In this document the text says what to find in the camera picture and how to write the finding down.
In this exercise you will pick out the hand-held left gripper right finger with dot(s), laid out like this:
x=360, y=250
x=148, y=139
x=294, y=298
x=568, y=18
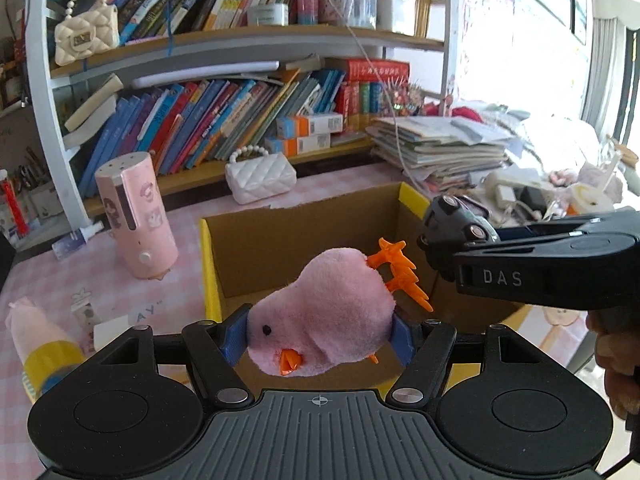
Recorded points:
x=404, y=342

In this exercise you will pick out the white pen container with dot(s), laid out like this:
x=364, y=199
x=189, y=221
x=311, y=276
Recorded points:
x=396, y=15

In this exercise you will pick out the beige lying book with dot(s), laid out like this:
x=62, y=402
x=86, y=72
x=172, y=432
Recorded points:
x=95, y=102

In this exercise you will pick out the long white flat case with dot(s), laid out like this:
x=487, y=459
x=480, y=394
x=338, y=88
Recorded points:
x=205, y=74

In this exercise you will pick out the pink plush chick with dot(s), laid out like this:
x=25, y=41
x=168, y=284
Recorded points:
x=320, y=310

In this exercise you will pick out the yellow knit plush item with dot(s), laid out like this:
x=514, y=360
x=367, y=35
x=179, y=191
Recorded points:
x=47, y=367

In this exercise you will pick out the white round jar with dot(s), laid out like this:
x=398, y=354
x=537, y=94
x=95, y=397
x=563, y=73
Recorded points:
x=267, y=15

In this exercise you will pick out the row of leaning blue books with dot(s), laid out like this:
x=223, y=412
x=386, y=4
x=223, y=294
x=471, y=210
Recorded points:
x=200, y=120

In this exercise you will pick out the red thick dictionary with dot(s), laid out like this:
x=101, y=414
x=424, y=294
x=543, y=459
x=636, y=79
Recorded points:
x=370, y=70

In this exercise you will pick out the white power adapter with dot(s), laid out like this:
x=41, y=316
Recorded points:
x=512, y=185

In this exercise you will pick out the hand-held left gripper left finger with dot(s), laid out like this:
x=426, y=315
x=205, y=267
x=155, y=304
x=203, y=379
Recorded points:
x=235, y=337

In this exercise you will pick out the white bookshelf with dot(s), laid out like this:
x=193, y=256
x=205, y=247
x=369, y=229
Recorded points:
x=50, y=160

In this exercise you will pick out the stack of papers and booklets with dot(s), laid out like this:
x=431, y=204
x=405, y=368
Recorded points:
x=440, y=152

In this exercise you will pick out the cardboard box with yellow flaps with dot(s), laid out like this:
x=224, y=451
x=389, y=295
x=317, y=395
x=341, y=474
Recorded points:
x=300, y=240

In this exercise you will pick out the pink checked tablecloth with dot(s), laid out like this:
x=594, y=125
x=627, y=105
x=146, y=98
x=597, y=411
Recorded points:
x=175, y=300

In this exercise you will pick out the person's right hand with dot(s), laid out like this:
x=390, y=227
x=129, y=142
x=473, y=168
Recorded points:
x=617, y=360

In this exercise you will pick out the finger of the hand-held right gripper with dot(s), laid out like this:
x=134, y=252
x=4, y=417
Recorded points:
x=445, y=240

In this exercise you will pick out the small spray bottle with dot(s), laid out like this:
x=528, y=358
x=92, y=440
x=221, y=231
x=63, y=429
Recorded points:
x=70, y=247

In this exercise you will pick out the pink humidifier with stickers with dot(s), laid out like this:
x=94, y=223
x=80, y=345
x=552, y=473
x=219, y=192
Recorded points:
x=145, y=230

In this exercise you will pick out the orange and white box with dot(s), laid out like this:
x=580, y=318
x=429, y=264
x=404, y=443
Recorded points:
x=305, y=145
x=310, y=125

